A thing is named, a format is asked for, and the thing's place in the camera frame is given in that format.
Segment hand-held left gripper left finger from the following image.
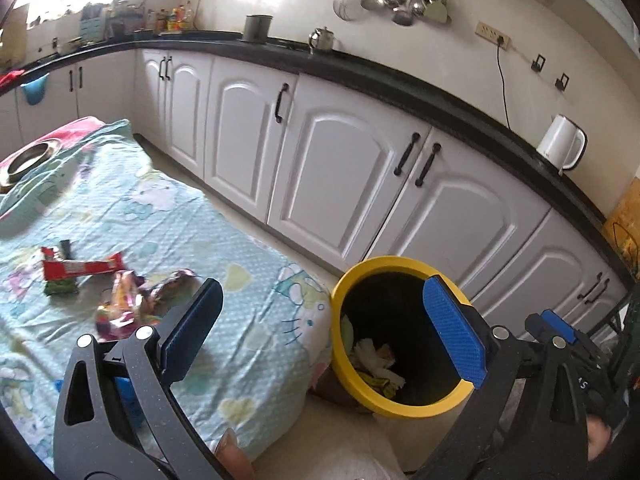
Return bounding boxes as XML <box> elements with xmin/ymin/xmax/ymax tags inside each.
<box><xmin>52</xmin><ymin>277</ymin><xmax>224</xmax><ymax>480</ymax></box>

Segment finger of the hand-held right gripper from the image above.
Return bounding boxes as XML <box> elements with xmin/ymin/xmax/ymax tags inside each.
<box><xmin>541</xmin><ymin>309</ymin><xmax>608</xmax><ymax>361</ymax></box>
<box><xmin>525</xmin><ymin>314</ymin><xmax>551</xmax><ymax>348</ymax></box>

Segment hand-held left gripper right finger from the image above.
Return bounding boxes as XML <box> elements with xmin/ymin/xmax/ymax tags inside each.
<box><xmin>414</xmin><ymin>275</ymin><xmax>590</xmax><ymax>480</ymax></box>

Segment pink orange wrapper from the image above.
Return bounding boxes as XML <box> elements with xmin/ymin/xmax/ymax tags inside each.
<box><xmin>95</xmin><ymin>270</ymin><xmax>148</xmax><ymax>341</ymax></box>

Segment yellow rimmed trash bin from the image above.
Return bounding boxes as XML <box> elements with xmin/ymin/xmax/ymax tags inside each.
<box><xmin>331</xmin><ymin>256</ymin><xmax>476</xmax><ymax>418</ymax></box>

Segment trash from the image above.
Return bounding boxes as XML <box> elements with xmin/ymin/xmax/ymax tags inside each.
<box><xmin>352</xmin><ymin>338</ymin><xmax>396</xmax><ymax>376</ymax></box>

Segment yellow wrapper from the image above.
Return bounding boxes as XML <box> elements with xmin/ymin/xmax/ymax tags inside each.
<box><xmin>360</xmin><ymin>372</ymin><xmax>406</xmax><ymax>397</ymax></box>

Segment pale green packet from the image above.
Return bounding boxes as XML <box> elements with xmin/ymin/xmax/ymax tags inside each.
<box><xmin>341</xmin><ymin>315</ymin><xmax>357</xmax><ymax>356</ymax></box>

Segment red snack wrapper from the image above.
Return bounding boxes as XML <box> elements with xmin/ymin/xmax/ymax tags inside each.
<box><xmin>41</xmin><ymin>247</ymin><xmax>123</xmax><ymax>282</ymax></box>

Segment person's right hand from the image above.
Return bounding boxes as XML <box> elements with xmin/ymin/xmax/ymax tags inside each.
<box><xmin>586</xmin><ymin>417</ymin><xmax>612</xmax><ymax>461</ymax></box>

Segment light green cartoon printed blanket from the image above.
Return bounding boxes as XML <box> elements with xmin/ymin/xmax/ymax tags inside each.
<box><xmin>0</xmin><ymin>119</ymin><xmax>335</xmax><ymax>471</ymax></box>

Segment wooden cutting board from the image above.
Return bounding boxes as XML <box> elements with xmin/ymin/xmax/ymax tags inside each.
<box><xmin>602</xmin><ymin>180</ymin><xmax>640</xmax><ymax>281</ymax></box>

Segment white electric kettle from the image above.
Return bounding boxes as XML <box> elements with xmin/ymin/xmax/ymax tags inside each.
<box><xmin>536</xmin><ymin>114</ymin><xmax>587</xmax><ymax>176</ymax></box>

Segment white base cabinets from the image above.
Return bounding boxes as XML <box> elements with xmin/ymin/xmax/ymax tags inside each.
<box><xmin>0</xmin><ymin>47</ymin><xmax>631</xmax><ymax>341</ymax></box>

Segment metal bowl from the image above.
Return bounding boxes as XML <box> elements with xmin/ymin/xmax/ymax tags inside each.
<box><xmin>0</xmin><ymin>141</ymin><xmax>63</xmax><ymax>186</ymax></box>

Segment black kitchen countertop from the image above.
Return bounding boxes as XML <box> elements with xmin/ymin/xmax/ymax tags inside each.
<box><xmin>0</xmin><ymin>30</ymin><xmax>640</xmax><ymax>293</ymax></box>

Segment blue hanging plastic basket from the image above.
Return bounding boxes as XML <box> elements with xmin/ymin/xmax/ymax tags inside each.
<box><xmin>20</xmin><ymin>74</ymin><xmax>51</xmax><ymax>107</ymax></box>

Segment dark metal pot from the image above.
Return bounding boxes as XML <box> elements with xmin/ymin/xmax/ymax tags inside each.
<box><xmin>243</xmin><ymin>14</ymin><xmax>275</xmax><ymax>43</ymax></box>

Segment group of condiment bottles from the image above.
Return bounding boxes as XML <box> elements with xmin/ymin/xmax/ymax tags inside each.
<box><xmin>155</xmin><ymin>2</ymin><xmax>196</xmax><ymax>33</ymax></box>

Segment teal plastic basket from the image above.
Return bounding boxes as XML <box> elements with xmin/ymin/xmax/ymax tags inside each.
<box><xmin>80</xmin><ymin>16</ymin><xmax>108</xmax><ymax>45</ymax></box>

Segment dish rack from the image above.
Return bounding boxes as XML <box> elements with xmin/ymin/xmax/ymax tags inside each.
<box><xmin>107</xmin><ymin>0</ymin><xmax>153</xmax><ymax>36</ymax></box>

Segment steel teapot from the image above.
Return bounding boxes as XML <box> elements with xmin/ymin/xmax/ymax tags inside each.
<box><xmin>308</xmin><ymin>26</ymin><xmax>336</xmax><ymax>53</ymax></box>

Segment large steel ladle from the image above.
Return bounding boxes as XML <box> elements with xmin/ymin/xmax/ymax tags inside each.
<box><xmin>392</xmin><ymin>0</ymin><xmax>416</xmax><ymax>27</ymax></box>

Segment black power cord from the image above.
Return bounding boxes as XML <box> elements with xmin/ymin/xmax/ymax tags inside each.
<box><xmin>495</xmin><ymin>42</ymin><xmax>513</xmax><ymax>131</ymax></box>

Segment beige wall power strip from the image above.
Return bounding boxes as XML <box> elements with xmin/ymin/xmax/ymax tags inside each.
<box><xmin>476</xmin><ymin>21</ymin><xmax>512</xmax><ymax>51</ymax></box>

